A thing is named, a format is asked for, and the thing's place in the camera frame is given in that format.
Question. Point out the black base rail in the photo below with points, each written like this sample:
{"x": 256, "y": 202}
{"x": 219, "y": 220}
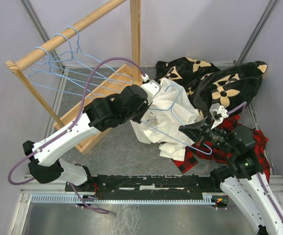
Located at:
{"x": 155, "y": 187}

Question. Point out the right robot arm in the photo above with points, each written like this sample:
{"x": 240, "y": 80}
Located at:
{"x": 256, "y": 201}

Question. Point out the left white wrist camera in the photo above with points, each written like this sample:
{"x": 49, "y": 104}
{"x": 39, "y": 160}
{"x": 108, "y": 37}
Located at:
{"x": 151, "y": 87}

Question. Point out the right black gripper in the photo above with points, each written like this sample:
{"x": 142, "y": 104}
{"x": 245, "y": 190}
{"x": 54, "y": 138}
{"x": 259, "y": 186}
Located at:
{"x": 196, "y": 130}

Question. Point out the white shirt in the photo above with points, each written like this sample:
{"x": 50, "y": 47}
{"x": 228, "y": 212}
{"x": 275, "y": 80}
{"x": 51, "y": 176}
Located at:
{"x": 170, "y": 117}

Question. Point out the blue wire hanger front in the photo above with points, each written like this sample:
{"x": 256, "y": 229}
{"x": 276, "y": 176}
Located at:
{"x": 39, "y": 75}

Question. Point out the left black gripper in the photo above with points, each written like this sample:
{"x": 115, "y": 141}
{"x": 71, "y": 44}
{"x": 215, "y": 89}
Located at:
{"x": 144, "y": 105}

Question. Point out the red black plaid shirt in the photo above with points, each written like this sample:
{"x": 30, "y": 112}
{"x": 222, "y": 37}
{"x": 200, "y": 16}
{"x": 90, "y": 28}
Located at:
{"x": 246, "y": 160}

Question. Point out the grey slotted cable duct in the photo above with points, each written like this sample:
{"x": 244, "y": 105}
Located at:
{"x": 73, "y": 199}

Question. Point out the wooden clothes rack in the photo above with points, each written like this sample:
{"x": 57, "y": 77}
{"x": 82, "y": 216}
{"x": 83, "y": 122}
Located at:
{"x": 51, "y": 45}

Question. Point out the black beige floral blanket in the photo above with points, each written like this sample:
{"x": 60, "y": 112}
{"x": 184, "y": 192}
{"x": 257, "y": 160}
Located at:
{"x": 205, "y": 84}

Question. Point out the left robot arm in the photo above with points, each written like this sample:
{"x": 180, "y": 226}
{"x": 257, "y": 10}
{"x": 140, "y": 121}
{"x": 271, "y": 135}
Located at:
{"x": 46, "y": 164}

